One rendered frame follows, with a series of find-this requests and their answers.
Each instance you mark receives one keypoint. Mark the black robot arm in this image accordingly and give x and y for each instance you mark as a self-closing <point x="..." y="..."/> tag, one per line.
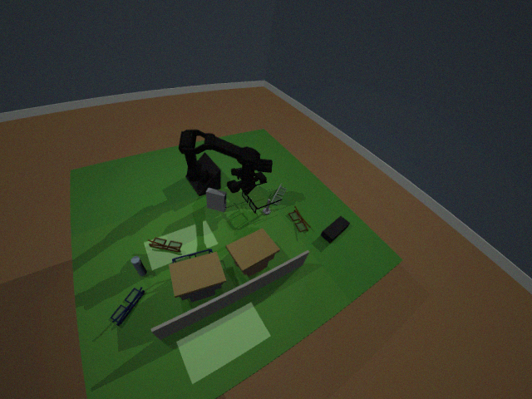
<point x="249" y="158"/>

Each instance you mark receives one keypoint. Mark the long dark grey flat bar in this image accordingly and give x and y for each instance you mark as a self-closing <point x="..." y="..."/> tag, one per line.
<point x="223" y="300"/>

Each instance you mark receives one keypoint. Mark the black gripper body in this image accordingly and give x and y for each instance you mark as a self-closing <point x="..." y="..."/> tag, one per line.
<point x="246" y="179"/>

